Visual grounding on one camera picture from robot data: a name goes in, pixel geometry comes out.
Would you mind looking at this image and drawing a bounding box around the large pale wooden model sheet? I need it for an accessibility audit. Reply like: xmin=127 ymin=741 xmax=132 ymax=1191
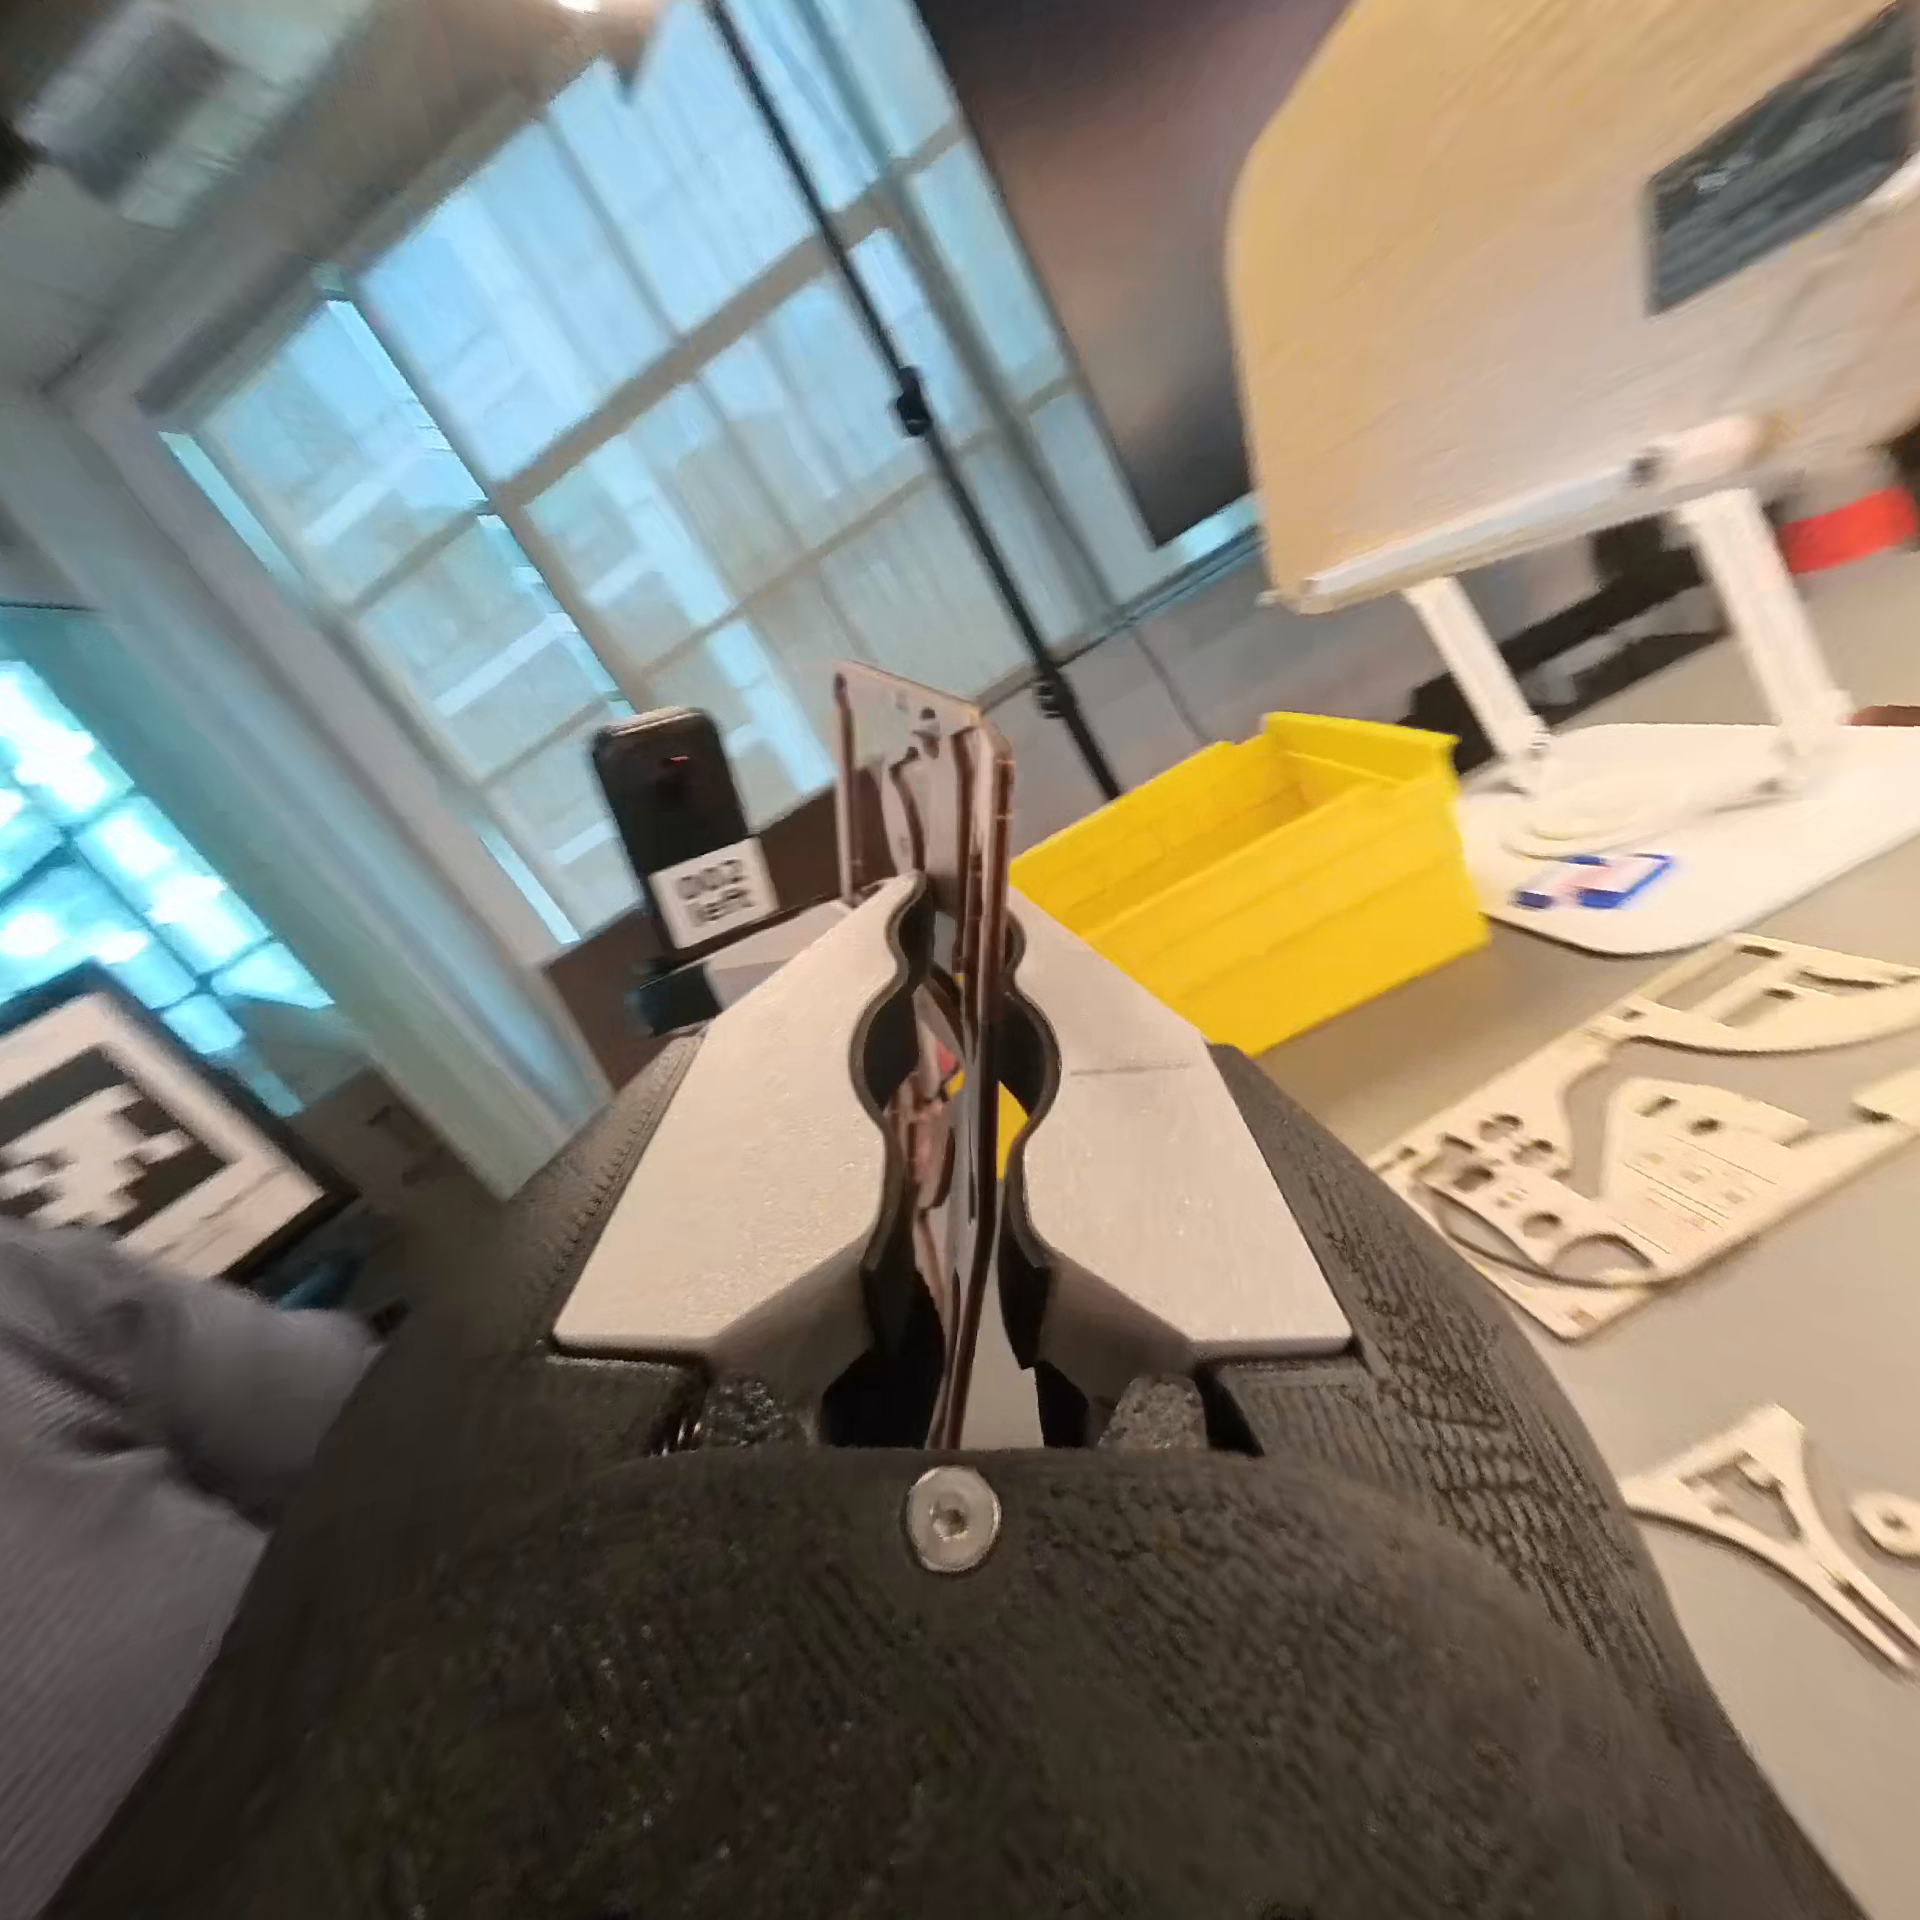
xmin=1372 ymin=933 xmax=1920 ymax=1342

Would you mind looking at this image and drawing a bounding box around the small pale wooden model sheet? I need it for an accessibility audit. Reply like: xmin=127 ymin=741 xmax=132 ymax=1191
xmin=1621 ymin=1400 xmax=1920 ymax=1672

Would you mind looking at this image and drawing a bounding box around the large gridded window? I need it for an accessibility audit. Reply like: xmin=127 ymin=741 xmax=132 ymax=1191
xmin=150 ymin=0 xmax=1143 ymax=962

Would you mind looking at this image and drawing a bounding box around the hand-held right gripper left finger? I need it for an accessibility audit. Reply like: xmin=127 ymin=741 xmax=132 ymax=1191
xmin=551 ymin=873 xmax=934 ymax=1364

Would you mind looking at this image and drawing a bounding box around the yellow plastic bin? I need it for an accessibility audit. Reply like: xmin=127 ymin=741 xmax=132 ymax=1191
xmin=1007 ymin=711 xmax=1490 ymax=1056

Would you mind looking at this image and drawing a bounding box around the black-and-white marker board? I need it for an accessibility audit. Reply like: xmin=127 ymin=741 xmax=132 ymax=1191
xmin=0 ymin=983 xmax=338 ymax=1277

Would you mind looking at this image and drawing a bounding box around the red container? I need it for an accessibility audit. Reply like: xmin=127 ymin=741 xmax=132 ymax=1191
xmin=1776 ymin=496 xmax=1920 ymax=576

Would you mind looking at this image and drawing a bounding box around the black tripod pole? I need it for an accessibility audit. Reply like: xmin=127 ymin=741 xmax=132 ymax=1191
xmin=704 ymin=0 xmax=1126 ymax=805

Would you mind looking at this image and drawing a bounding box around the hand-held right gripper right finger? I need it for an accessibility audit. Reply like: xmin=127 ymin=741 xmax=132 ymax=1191
xmin=997 ymin=885 xmax=1354 ymax=1367

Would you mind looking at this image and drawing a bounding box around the blue card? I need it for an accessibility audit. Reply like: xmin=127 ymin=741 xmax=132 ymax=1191
xmin=1510 ymin=853 xmax=1673 ymax=911

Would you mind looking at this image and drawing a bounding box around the large dark wall screen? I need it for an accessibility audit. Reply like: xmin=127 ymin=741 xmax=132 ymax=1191
xmin=913 ymin=0 xmax=1353 ymax=549

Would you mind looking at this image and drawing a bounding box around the person's grey clothing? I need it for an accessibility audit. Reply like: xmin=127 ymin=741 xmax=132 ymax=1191
xmin=0 ymin=1216 xmax=383 ymax=1920

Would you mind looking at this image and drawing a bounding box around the brown wooden model sheet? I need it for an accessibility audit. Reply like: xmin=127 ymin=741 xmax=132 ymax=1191
xmin=832 ymin=663 xmax=1018 ymax=1448

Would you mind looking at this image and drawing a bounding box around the wooden tilted board stand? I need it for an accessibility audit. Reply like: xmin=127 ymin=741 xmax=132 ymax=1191
xmin=1222 ymin=0 xmax=1920 ymax=958

